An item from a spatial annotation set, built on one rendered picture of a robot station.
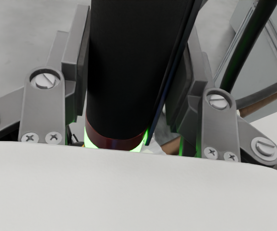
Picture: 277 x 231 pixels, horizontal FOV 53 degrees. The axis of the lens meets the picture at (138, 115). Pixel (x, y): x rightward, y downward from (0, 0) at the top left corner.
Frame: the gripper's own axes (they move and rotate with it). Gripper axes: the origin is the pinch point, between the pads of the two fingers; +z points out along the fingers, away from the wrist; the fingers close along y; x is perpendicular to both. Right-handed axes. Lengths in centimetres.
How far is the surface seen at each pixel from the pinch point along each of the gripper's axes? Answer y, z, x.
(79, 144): -3.8, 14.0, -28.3
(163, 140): 12.9, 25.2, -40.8
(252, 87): 71, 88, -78
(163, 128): 13, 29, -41
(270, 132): 31.5, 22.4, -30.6
